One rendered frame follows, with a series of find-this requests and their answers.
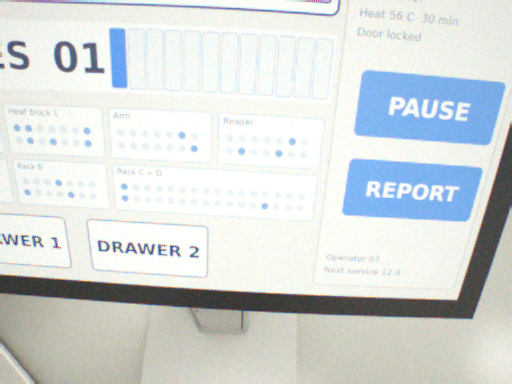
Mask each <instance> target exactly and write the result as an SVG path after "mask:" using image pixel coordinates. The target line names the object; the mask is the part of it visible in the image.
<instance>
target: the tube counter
mask: <svg viewBox="0 0 512 384"><path fill-rule="evenodd" d="M46 26H47V38H48V43H49V54H50V61H51V62H50V67H51V72H52V84H53V89H54V90H56V91H82V92H94V91H95V92H108V93H135V94H162V95H176V96H187V95H190V96H204V97H218V98H247V99H260V100H274V101H289V102H302V103H317V104H330V96H331V90H332V83H333V70H334V63H335V57H336V54H335V51H336V44H337V38H338V35H327V34H314V33H301V32H287V31H274V30H261V29H248V28H221V27H208V26H182V25H169V24H165V25H156V24H143V23H140V24H130V23H105V22H94V23H92V22H80V21H75V22H68V21H46Z"/></svg>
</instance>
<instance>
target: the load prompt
mask: <svg viewBox="0 0 512 384"><path fill-rule="evenodd" d="M0 2H9V3H19V2H21V3H33V4H41V3H45V4H58V5H60V4H70V5H94V6H102V5H107V6H119V7H121V6H132V7H158V8H183V9H209V10H222V11H248V12H261V13H274V14H287V15H300V16H313V17H326V18H339V19H340V13H341V11H340V7H341V0H0Z"/></svg>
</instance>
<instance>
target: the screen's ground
mask: <svg viewBox="0 0 512 384"><path fill-rule="evenodd" d="M340 11H341V13H340V19H339V18H326V17H313V16H300V15H287V14H274V13H261V12H248V11H222V10H209V9H183V8H158V7H132V6H121V7H119V6H107V5H102V6H94V5H70V4H60V5H58V4H45V3H41V4H33V3H21V2H19V3H9V2H0V100H11V101H38V102H64V103H90V104H103V105H104V104H117V105H130V106H137V105H144V106H157V107H185V108H199V109H213V110H220V109H228V110H242V111H256V112H271V113H284V114H299V115H313V116H327V117H328V122H327V128H326V142H325V149H324V156H323V162H322V176H321V182H320V189H319V195H318V202H317V209H316V223H315V224H310V223H294V222H279V221H264V220H233V219H217V218H202V217H187V216H172V215H157V214H141V213H127V212H104V211H83V210H69V209H55V208H41V207H27V206H13V205H0V212H6V213H20V214H34V215H56V216H66V219H67V231H68V237H69V242H70V248H71V254H72V260H73V270H70V269H55V268H41V267H26V266H12V265H0V274H9V275H19V276H28V277H39V278H54V279H68V280H83V281H99V282H114V283H128V284H137V285H146V286H161V287H176V288H192V289H208V290H224V291H240V292H272V293H288V294H304V295H335V296H351V297H363V296H367V297H383V298H413V299H427V298H429V299H443V300H454V299H457V297H458V294H459V292H460V289H461V287H462V281H463V279H464V276H465V274H466V271H467V266H468V263H469V260H470V258H471V255H472V250H473V247H474V245H475V242H476V240H477V234H478V231H479V229H480V226H481V221H482V218H483V215H484V213H485V208H486V205H487V202H488V197H489V195H490V192H491V190H492V184H493V181H494V179H495V174H496V171H497V168H498V163H499V161H500V158H501V152H502V150H503V148H504V143H505V139H506V137H507V132H508V130H509V127H510V121H511V119H512V0H341V7H340ZM46 21H68V22H75V21H80V22H92V23H94V22H105V23H130V24H140V23H143V24H156V25H165V24H169V25H182V26H208V27H221V28H248V29H261V30H274V31H287V32H301V33H314V34H327V35H338V38H337V44H336V51H335V54H336V57H335V63H334V70H333V83H332V90H331V96H330V104H317V103H302V102H289V101H274V100H260V99H247V98H218V97H204V96H190V95H187V96H176V95H162V94H135V93H108V92H95V91H94V92H82V91H56V90H54V89H53V84H52V72H51V67H50V62H51V61H50V54H49V43H48V38H47V26H46ZM362 69H367V70H381V71H394V72H407V73H420V74H432V75H439V76H446V77H458V78H471V79H484V80H496V81H508V82H507V85H506V86H507V88H506V90H505V93H504V98H503V101H502V104H501V109H500V112H499V117H498V120H497V123H496V129H495V131H494V133H493V139H492V142H491V145H490V147H485V146H473V145H461V144H449V143H438V142H427V141H415V140H403V139H389V138H374V137H361V136H353V125H354V119H355V114H356V109H357V106H356V103H357V98H358V93H359V88H360V86H359V82H360V77H361V71H362ZM349 158H362V159H376V160H391V161H409V162H426V163H443V164H459V165H473V166H484V172H483V175H482V177H481V183H480V185H479V189H478V194H477V197H476V200H475V202H474V208H473V210H472V214H471V216H470V222H469V223H466V222H451V221H423V220H409V219H395V218H365V217H350V216H340V214H341V208H342V203H343V197H344V192H345V181H346V175H347V170H348V164H349ZM85 217H91V218H105V219H120V220H135V221H150V222H165V223H180V224H195V225H209V261H210V273H209V279H193V278H177V277H163V276H152V275H142V274H130V273H115V272H100V271H92V270H91V264H90V257H89V250H88V239H87V229H86V222H85Z"/></svg>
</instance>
